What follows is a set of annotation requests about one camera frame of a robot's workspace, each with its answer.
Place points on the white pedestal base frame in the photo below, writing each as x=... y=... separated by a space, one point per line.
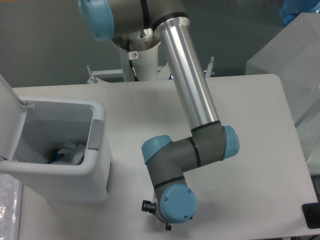
x=116 y=75

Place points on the blue yellow snack bag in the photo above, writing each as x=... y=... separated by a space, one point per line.
x=53 y=155

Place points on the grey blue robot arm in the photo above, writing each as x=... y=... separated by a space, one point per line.
x=209 y=140

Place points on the black device at edge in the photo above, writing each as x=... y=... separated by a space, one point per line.
x=311 y=212

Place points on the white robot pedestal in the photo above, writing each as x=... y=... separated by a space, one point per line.
x=143 y=63

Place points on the white trash can lid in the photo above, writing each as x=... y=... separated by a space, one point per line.
x=13 y=112

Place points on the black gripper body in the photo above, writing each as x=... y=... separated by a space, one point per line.
x=154 y=202

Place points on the white trash can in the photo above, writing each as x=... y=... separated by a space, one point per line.
x=52 y=122

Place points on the white paper wrapper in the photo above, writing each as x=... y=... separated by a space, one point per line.
x=73 y=154

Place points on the clear bubble wrap sheet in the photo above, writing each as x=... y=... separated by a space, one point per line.
x=11 y=192

